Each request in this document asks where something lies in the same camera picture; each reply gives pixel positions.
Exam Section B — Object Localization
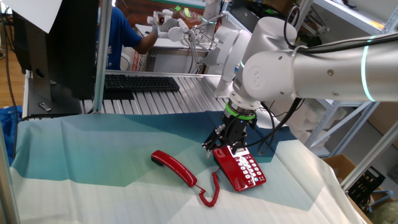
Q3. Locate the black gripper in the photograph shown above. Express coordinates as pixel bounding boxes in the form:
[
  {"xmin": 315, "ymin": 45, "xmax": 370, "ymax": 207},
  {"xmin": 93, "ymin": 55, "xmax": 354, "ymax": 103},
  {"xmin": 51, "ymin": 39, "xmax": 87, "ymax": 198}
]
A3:
[{"xmin": 201, "ymin": 113, "xmax": 251, "ymax": 159}]

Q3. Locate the red telephone cord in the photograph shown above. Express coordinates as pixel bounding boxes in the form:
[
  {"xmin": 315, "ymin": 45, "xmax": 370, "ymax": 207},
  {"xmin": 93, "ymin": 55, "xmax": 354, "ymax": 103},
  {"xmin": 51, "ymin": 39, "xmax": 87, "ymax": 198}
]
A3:
[{"xmin": 195, "ymin": 167, "xmax": 222, "ymax": 208}]

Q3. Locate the red telephone handset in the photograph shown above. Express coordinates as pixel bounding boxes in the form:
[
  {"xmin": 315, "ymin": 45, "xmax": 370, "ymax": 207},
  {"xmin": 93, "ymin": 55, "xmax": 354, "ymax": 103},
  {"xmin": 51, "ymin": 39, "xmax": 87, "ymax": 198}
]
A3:
[{"xmin": 150, "ymin": 149, "xmax": 198, "ymax": 188}]

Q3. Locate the white haptic control device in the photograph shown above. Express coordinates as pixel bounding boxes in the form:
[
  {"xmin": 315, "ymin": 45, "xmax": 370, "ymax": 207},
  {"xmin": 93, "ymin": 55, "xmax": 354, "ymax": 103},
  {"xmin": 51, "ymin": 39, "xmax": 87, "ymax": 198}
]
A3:
[{"xmin": 147, "ymin": 9, "xmax": 218, "ymax": 74}]

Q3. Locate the bare person forearm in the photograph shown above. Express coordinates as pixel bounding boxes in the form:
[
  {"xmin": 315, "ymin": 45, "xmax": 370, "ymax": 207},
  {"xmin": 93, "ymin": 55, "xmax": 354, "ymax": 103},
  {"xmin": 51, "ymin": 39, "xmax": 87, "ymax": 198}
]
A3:
[{"xmin": 133, "ymin": 30, "xmax": 158, "ymax": 54}]

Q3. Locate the red telephone base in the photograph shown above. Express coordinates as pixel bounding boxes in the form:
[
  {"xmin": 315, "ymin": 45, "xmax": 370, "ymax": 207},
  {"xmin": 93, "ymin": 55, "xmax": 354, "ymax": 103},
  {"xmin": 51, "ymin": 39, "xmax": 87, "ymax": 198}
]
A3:
[{"xmin": 212, "ymin": 145, "xmax": 267, "ymax": 193}]

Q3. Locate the white foam packing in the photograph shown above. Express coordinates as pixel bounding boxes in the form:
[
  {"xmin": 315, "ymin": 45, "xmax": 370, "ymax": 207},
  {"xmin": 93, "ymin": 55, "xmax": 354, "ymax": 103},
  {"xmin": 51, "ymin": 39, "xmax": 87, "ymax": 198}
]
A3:
[{"xmin": 270, "ymin": 99, "xmax": 348, "ymax": 141}]

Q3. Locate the white background desk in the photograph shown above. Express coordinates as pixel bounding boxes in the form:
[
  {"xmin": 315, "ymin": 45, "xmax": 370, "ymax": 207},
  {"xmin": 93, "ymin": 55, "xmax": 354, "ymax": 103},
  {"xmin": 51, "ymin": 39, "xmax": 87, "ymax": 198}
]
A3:
[{"xmin": 135, "ymin": 23, "xmax": 218, "ymax": 74}]

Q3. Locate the black computer keyboard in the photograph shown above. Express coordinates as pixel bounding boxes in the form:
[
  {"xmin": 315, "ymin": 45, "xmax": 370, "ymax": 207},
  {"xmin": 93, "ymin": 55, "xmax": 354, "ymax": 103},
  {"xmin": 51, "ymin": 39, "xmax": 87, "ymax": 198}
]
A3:
[{"xmin": 104, "ymin": 73, "xmax": 180, "ymax": 92}]

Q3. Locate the brown cardboard box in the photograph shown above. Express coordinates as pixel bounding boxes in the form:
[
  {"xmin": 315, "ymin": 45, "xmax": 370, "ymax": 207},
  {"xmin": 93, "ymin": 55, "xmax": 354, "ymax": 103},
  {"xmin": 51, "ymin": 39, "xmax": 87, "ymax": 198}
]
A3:
[{"xmin": 323, "ymin": 154, "xmax": 396, "ymax": 224}]

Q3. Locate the red white carton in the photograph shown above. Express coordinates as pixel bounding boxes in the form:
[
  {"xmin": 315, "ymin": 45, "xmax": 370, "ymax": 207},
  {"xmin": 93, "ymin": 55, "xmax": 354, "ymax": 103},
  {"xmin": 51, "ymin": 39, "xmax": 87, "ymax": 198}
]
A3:
[{"xmin": 130, "ymin": 49, "xmax": 149, "ymax": 72}]

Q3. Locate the dark grey box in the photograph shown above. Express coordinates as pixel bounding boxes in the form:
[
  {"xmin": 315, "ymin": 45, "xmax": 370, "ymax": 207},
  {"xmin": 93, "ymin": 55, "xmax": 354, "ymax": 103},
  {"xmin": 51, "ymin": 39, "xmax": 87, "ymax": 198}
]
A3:
[{"xmin": 229, "ymin": 4, "xmax": 259, "ymax": 29}]

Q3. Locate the white round chair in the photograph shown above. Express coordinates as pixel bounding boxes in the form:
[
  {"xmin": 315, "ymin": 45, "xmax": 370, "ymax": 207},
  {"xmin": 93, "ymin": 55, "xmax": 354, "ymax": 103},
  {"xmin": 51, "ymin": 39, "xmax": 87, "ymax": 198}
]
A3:
[{"xmin": 119, "ymin": 51, "xmax": 133, "ymax": 72}]

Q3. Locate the teal blue white tablecloth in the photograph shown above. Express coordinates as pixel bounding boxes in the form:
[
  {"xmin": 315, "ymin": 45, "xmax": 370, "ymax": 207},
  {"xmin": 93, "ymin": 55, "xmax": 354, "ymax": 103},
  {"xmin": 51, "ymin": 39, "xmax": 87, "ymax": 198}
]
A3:
[{"xmin": 9, "ymin": 109, "xmax": 368, "ymax": 224}]

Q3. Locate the black perforated crate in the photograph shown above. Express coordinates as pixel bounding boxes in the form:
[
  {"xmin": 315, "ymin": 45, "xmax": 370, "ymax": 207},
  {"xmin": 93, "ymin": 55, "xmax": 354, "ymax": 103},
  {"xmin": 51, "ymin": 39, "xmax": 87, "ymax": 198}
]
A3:
[{"xmin": 348, "ymin": 166, "xmax": 386, "ymax": 209}]

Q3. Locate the person in blue shirt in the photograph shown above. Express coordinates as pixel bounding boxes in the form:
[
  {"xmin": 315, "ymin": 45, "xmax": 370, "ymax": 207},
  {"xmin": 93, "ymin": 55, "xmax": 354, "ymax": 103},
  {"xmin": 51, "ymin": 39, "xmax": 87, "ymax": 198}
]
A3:
[{"xmin": 98, "ymin": 6, "xmax": 142, "ymax": 71}]

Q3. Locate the black monitor stand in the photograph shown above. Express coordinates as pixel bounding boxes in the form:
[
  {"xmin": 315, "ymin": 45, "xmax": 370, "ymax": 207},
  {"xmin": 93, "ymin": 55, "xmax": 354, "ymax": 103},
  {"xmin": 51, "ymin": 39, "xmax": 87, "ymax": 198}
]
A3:
[{"xmin": 26, "ymin": 21, "xmax": 82, "ymax": 118}]

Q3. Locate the grey metal shelf rack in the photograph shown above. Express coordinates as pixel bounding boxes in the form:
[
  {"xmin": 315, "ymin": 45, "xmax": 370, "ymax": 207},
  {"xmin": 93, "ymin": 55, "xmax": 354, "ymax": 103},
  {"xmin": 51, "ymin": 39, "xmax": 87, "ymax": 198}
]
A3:
[{"xmin": 292, "ymin": 0, "xmax": 398, "ymax": 158}]

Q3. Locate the black computer monitor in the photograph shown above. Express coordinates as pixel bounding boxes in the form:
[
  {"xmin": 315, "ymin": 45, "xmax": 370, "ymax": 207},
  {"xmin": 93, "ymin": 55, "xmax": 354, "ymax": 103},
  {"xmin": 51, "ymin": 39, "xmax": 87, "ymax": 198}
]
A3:
[{"xmin": 12, "ymin": 0, "xmax": 100, "ymax": 100}]

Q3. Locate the blue cloth heap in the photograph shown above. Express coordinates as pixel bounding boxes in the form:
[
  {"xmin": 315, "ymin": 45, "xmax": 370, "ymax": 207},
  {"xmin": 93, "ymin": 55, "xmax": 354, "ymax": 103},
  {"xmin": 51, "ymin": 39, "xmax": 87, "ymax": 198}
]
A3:
[{"xmin": 0, "ymin": 105, "xmax": 23, "ymax": 166}]

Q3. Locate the white paper sheet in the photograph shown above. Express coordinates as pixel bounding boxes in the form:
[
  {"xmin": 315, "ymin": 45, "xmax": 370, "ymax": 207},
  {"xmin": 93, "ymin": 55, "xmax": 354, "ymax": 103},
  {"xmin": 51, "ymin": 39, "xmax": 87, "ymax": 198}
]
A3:
[{"xmin": 1, "ymin": 0, "xmax": 63, "ymax": 34}]

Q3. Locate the aluminium frame post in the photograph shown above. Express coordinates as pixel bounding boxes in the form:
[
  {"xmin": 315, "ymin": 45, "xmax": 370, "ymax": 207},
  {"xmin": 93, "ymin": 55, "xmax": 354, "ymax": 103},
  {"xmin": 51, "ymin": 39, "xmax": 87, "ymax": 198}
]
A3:
[
  {"xmin": 340, "ymin": 119, "xmax": 398, "ymax": 191},
  {"xmin": 0, "ymin": 124, "xmax": 21, "ymax": 224},
  {"xmin": 92, "ymin": 0, "xmax": 113, "ymax": 113}
]

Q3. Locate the light blue strap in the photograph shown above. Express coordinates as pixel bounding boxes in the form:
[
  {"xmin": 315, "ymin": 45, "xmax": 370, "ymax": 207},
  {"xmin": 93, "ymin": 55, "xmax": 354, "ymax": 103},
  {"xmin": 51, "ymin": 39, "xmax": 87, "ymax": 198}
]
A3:
[{"xmin": 368, "ymin": 189, "xmax": 394, "ymax": 214}]

